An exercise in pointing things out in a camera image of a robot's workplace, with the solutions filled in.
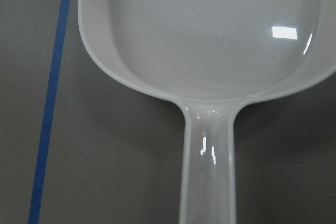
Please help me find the beige dustpan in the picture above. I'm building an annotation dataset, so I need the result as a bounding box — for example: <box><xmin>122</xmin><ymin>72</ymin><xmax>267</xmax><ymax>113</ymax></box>
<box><xmin>78</xmin><ymin>0</ymin><xmax>335</xmax><ymax>223</ymax></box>

